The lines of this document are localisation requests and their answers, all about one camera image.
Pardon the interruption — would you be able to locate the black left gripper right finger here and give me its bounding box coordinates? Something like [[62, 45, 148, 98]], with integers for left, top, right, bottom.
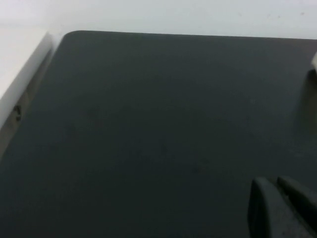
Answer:
[[276, 176, 317, 238]]

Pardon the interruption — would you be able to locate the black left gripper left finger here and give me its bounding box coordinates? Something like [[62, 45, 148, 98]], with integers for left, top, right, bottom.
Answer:
[[248, 177, 298, 238]]

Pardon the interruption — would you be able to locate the cream fabric pencil case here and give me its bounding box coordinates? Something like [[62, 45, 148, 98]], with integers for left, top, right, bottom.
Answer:
[[310, 51, 317, 74]]

